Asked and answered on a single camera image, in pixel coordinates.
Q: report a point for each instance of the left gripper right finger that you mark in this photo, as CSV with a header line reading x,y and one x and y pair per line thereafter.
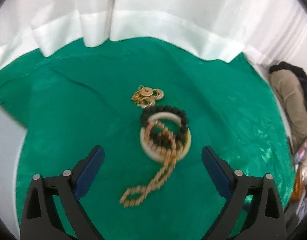
x,y
253,208

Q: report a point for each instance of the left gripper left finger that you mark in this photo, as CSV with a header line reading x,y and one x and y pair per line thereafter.
x,y
40,219

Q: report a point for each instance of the cream white bangle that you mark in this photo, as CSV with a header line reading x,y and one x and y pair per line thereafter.
x,y
154,155

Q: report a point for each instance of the white cardboard tray box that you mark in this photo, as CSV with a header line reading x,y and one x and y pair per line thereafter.
x,y
12,137

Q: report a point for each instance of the beige cushion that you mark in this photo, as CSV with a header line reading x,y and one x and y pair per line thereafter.
x,y
289,92

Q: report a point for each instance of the dark purple clothing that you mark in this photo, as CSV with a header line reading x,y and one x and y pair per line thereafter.
x,y
299,72

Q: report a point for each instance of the green satin cloth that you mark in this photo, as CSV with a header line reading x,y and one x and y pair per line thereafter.
x,y
81,97

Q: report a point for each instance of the gold coin charm cluster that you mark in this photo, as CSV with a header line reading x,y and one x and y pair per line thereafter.
x,y
146,97

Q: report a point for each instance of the white curtain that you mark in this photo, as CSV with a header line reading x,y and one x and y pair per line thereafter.
x,y
267,31

